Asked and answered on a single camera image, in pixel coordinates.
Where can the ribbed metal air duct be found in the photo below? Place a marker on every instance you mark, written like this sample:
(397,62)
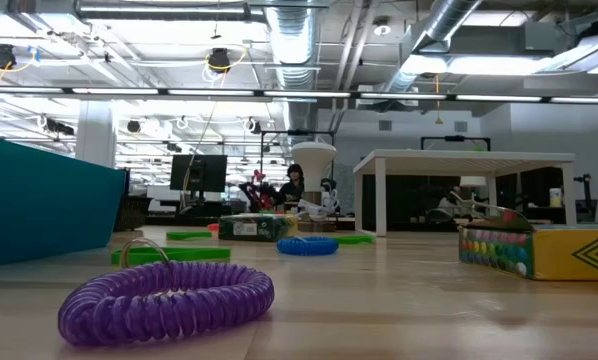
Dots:
(291,40)
(444,20)

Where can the yellow snack packet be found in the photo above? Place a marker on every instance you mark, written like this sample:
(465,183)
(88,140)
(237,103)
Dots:
(249,227)
(554,252)

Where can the long ceiling light strip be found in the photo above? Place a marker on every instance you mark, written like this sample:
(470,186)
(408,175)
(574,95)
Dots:
(299,94)

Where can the white pillar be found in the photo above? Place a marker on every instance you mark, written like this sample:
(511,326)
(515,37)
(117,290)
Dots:
(95,132)

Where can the white perforated shelf riser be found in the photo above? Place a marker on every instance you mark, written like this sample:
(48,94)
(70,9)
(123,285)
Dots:
(459,162)

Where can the black mesh basket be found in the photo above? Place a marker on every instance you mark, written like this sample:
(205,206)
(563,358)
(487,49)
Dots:
(131,212)

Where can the person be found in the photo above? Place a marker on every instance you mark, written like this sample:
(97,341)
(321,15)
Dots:
(293,187)
(449,202)

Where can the black computer monitor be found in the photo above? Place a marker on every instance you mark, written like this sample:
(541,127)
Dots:
(199,172)

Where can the black metal frame rig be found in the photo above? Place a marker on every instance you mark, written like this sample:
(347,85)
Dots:
(454,138)
(299,133)

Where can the green rubber band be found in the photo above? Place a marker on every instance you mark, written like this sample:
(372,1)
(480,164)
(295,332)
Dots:
(189,235)
(354,239)
(189,256)

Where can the red robot arm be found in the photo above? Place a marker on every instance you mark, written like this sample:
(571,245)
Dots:
(259,192)

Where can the teal plastic tray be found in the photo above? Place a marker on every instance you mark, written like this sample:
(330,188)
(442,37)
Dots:
(39,200)

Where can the black background robot arm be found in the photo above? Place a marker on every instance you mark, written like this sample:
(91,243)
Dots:
(586,192)

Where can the black ceiling camera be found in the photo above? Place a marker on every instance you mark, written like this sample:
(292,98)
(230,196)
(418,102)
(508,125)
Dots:
(219,59)
(1,56)

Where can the blue coil wrist band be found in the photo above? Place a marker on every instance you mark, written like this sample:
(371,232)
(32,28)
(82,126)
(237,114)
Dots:
(307,246)

